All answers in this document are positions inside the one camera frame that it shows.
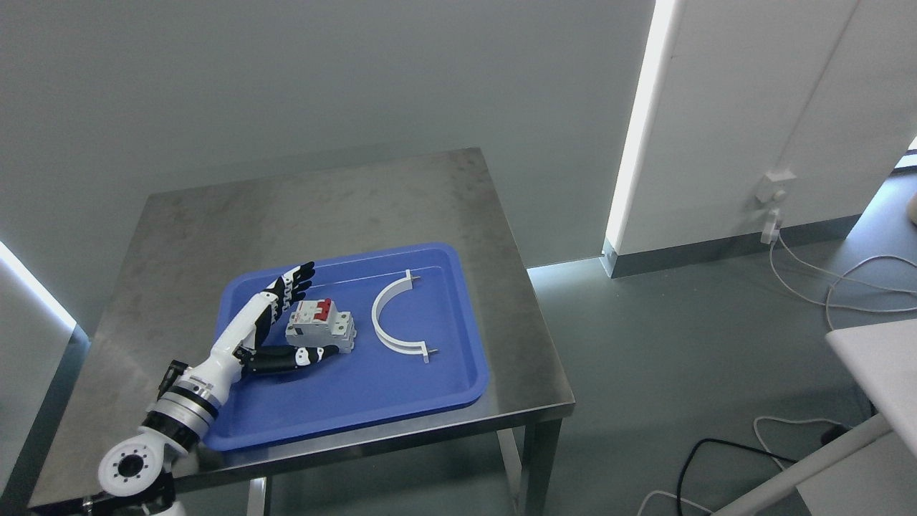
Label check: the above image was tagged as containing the white plug adapter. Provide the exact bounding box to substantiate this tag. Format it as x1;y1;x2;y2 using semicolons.
760;208;782;245

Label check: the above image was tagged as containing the white curved plastic bracket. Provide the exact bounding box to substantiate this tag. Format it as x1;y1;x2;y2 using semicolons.
370;269;438;365

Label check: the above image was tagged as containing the blue plastic tray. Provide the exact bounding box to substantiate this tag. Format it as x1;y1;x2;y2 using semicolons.
204;242;490;452

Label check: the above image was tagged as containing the white wall socket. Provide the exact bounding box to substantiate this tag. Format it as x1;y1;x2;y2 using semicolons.
754;170;797;205

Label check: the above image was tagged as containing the white desk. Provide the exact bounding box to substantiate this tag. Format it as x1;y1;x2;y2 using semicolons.
713;318;917;516

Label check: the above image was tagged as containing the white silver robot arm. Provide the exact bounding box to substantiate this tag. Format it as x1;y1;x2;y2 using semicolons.
80;360;221;515

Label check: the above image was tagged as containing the black cable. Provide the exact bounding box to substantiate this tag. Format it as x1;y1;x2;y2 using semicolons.
676;437;800;516

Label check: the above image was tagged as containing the white cable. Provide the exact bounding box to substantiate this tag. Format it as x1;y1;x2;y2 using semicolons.
769;231;917;330

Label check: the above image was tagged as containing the stainless steel table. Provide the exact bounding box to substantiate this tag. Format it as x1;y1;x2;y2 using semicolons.
27;148;575;515

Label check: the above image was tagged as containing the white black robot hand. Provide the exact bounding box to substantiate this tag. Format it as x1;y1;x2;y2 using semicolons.
180;262;354;404

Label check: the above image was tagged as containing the grey red circuit breaker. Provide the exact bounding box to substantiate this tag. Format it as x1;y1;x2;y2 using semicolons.
285;298;357;353

